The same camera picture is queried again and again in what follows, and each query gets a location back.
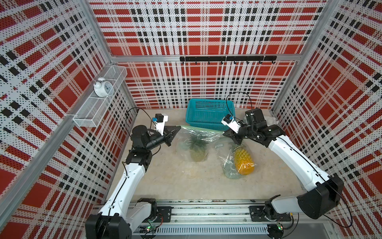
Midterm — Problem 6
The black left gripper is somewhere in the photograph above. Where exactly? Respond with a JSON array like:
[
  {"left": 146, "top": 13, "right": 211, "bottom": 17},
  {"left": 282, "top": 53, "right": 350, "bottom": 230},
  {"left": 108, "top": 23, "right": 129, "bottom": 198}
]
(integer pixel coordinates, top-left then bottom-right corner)
[{"left": 144, "top": 125, "right": 180, "bottom": 151}]

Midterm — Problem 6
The clear zip-top bag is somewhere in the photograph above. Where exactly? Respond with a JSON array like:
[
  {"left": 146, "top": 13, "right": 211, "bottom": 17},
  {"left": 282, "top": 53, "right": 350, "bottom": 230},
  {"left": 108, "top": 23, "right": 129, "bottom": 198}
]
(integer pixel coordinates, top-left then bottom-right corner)
[
  {"left": 175, "top": 125, "right": 223, "bottom": 162},
  {"left": 214, "top": 141, "right": 257, "bottom": 179}
]

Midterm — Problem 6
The green-yellow pineapple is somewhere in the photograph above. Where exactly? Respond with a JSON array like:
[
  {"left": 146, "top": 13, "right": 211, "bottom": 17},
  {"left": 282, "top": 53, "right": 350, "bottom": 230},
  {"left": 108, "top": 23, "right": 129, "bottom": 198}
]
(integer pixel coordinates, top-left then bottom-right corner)
[{"left": 189, "top": 135, "right": 209, "bottom": 162}]

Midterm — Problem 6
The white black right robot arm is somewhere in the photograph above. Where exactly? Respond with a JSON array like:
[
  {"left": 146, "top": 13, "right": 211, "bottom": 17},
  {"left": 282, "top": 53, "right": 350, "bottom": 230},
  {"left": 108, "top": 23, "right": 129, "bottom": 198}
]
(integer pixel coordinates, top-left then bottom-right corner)
[{"left": 222, "top": 109, "right": 344, "bottom": 219}]

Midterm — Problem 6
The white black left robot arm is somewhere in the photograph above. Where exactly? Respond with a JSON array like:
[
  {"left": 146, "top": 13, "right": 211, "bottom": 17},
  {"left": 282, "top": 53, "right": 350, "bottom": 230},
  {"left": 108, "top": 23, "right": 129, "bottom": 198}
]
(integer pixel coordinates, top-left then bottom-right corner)
[{"left": 85, "top": 123, "right": 181, "bottom": 239}]

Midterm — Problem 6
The orange-yellow pineapple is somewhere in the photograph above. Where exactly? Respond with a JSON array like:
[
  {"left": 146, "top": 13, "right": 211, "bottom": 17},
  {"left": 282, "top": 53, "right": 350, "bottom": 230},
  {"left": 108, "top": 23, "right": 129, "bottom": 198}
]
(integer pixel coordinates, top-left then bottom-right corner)
[{"left": 233, "top": 145, "right": 256, "bottom": 175}]

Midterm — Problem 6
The white plush dog toy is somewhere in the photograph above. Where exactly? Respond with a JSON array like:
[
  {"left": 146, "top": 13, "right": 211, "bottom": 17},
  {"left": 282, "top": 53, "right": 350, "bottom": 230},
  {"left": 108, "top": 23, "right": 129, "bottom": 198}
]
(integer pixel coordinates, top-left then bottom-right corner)
[{"left": 265, "top": 116, "right": 279, "bottom": 126}]

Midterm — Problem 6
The teal plastic basket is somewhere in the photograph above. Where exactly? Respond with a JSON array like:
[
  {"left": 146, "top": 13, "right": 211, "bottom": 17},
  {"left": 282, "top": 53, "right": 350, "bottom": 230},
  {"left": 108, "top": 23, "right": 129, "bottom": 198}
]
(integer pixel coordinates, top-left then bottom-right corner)
[{"left": 186, "top": 99, "right": 235, "bottom": 131}]

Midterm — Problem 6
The white alarm clock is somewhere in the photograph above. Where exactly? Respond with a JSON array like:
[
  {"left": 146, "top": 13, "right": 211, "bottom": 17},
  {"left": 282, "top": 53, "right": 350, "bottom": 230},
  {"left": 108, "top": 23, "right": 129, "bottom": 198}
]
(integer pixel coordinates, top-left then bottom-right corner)
[{"left": 94, "top": 77, "right": 114, "bottom": 98}]

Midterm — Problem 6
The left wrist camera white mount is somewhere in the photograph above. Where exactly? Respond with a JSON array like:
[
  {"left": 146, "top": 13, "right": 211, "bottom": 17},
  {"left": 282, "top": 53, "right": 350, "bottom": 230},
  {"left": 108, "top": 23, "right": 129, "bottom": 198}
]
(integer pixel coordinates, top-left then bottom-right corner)
[{"left": 152, "top": 114, "right": 168, "bottom": 135}]

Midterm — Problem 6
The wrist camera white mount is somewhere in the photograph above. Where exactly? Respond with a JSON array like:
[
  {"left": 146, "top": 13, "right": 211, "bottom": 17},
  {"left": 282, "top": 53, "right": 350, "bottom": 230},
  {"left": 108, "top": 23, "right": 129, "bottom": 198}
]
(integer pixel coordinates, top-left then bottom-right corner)
[
  {"left": 152, "top": 114, "right": 168, "bottom": 135},
  {"left": 221, "top": 114, "right": 241, "bottom": 133}
]

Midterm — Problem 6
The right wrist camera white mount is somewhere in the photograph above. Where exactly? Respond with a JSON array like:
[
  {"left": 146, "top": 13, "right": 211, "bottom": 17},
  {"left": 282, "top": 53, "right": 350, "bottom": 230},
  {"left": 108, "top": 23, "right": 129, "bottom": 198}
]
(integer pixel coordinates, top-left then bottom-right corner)
[{"left": 221, "top": 114, "right": 241, "bottom": 133}]

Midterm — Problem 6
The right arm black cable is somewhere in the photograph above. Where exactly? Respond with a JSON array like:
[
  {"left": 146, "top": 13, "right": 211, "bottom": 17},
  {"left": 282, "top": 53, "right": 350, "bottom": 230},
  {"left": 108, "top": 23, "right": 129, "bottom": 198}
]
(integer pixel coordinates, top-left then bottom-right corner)
[{"left": 225, "top": 91, "right": 254, "bottom": 118}]

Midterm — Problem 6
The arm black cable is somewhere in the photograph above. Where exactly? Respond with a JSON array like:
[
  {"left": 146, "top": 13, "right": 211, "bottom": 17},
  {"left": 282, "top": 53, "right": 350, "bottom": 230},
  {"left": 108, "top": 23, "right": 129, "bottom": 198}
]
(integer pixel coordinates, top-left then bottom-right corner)
[
  {"left": 225, "top": 91, "right": 254, "bottom": 118},
  {"left": 125, "top": 107, "right": 153, "bottom": 129}
]

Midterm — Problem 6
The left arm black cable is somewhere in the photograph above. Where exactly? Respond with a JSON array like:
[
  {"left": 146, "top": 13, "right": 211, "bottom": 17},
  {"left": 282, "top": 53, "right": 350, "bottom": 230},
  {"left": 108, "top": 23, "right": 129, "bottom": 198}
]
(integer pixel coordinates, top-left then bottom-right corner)
[{"left": 125, "top": 107, "right": 153, "bottom": 129}]

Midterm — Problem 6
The black wall hook rail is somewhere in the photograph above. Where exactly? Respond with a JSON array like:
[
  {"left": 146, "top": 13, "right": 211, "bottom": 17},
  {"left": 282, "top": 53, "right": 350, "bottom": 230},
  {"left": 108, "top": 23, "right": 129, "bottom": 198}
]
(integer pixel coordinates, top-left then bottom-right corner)
[{"left": 180, "top": 55, "right": 277, "bottom": 63}]

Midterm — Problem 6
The clear wire wall shelf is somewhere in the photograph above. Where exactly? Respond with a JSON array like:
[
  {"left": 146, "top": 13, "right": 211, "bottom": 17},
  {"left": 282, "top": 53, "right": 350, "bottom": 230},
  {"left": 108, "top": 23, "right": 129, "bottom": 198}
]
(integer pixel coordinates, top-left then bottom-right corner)
[{"left": 73, "top": 65, "right": 127, "bottom": 127}]

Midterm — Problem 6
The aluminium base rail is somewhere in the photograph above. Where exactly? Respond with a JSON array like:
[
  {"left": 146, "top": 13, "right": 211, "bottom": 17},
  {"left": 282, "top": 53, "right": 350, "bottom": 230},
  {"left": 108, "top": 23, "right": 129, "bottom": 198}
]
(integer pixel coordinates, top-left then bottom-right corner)
[{"left": 86, "top": 199, "right": 335, "bottom": 238}]

